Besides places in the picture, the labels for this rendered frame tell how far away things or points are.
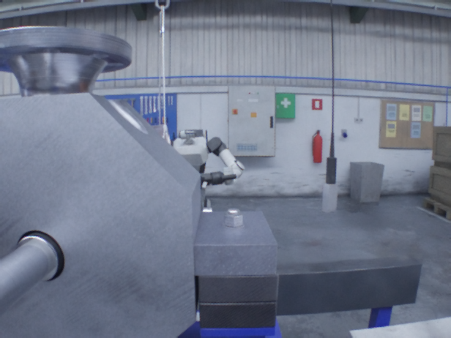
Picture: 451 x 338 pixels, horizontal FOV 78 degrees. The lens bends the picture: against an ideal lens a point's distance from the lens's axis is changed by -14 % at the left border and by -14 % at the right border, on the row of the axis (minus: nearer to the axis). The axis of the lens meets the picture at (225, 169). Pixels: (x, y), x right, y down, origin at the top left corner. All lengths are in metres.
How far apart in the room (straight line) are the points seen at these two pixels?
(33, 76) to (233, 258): 0.41
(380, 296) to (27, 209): 0.95
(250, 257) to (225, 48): 5.49
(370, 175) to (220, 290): 5.30
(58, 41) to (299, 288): 0.83
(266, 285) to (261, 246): 0.07
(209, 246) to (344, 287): 0.61
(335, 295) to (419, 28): 6.48
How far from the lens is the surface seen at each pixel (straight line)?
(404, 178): 6.70
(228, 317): 0.52
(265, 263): 0.48
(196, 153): 2.47
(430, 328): 0.78
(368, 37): 6.49
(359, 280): 1.01
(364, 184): 5.68
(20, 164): 0.52
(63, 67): 0.52
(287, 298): 0.96
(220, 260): 0.47
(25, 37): 0.48
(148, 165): 0.43
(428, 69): 7.05
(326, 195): 1.43
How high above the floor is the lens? 1.28
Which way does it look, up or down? 8 degrees down
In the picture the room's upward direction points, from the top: straight up
